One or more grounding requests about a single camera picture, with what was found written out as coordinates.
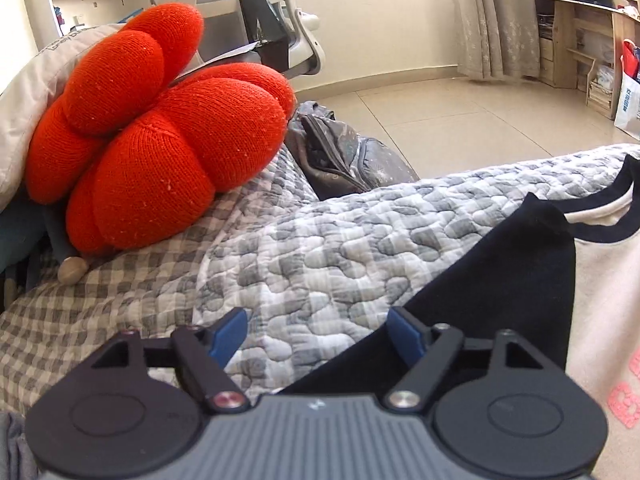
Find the wooden desk with shelves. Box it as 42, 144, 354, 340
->
532, 0, 640, 121

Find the white mesh office chair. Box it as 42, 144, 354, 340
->
140, 0, 326, 81

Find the grey star-print curtain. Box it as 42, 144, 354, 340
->
445, 0, 543, 81

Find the grey quilted checked blanket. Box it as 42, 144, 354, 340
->
192, 144, 640, 401

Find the grey patterned backpack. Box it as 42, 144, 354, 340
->
285, 101, 421, 201

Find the red knitted flower cushion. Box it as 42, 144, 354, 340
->
24, 4, 297, 253

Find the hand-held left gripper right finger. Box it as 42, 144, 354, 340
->
382, 306, 568, 413

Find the grey folded cloth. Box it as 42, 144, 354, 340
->
0, 410, 41, 480

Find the blue plush doll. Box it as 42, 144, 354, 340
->
0, 195, 96, 286

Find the cream and black sweatshirt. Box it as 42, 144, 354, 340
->
277, 152, 640, 480

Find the white printed pillow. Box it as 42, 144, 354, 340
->
0, 22, 131, 211

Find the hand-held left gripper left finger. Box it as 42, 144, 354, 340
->
87, 307, 251, 413

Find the white shopping bag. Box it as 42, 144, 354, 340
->
614, 40, 640, 141

